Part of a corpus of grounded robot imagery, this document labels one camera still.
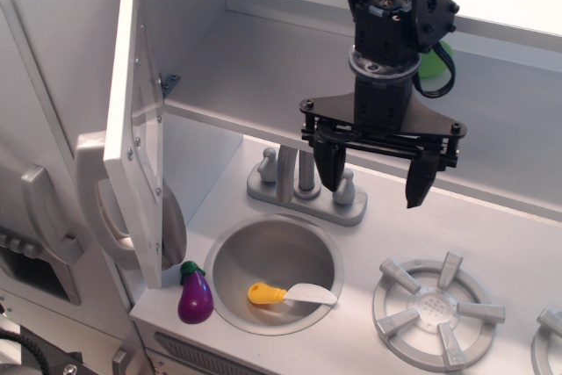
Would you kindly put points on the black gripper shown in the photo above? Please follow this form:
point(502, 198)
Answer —
point(384, 118)

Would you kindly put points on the white toy microwave door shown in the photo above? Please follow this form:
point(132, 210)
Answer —
point(119, 170)

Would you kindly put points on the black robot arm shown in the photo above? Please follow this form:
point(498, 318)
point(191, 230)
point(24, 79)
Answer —
point(391, 35)

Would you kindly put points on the grey toy faucet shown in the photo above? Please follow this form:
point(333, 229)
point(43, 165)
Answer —
point(286, 177)

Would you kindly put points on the green toy pear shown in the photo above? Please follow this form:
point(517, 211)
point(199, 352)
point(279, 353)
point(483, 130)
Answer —
point(432, 65)

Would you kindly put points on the round metal sink bowl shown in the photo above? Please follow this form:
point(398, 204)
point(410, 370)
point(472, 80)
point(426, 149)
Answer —
point(279, 250)

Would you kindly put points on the grey toy stove burner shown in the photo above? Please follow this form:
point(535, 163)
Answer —
point(434, 315)

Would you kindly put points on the purple toy eggplant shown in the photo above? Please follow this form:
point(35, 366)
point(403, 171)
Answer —
point(196, 303)

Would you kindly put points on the grey ice dispenser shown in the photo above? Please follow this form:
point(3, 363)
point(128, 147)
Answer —
point(30, 264)

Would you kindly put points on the yellow handled toy knife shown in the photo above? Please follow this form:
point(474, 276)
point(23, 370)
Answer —
point(264, 294)

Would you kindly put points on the grey toy wall phone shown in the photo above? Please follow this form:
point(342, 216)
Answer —
point(173, 230)

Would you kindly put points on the grey fridge door handle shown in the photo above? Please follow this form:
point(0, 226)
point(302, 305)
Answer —
point(40, 201)

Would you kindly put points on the grey oven door handle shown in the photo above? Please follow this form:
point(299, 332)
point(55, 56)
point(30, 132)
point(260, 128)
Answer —
point(120, 362)

